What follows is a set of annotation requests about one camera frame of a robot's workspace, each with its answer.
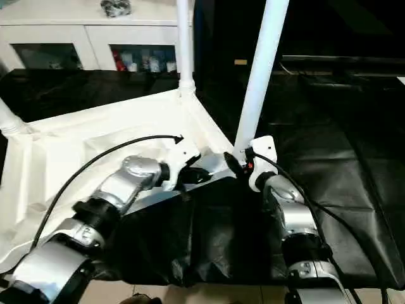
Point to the grey object on cabinet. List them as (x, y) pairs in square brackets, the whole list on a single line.
[(116, 7)]

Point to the grey robot foot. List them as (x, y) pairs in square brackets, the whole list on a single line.
[(136, 300)]

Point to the white plastic table top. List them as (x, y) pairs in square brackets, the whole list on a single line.
[(63, 145)]

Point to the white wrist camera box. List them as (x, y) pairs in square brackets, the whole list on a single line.
[(180, 158), (262, 152)]

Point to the white plastic table leg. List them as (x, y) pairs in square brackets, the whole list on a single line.
[(9, 120), (185, 44), (259, 76)]

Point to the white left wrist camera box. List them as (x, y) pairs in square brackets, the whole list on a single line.
[(180, 158)]

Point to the black mat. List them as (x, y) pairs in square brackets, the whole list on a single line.
[(221, 234)]

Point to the small yellow tag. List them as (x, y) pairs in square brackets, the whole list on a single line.
[(240, 62)]

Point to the white cabinet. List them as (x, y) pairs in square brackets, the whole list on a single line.
[(88, 31)]

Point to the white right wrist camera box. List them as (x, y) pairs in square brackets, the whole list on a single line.
[(262, 152)]

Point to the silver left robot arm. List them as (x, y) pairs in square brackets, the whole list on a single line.
[(120, 190)]

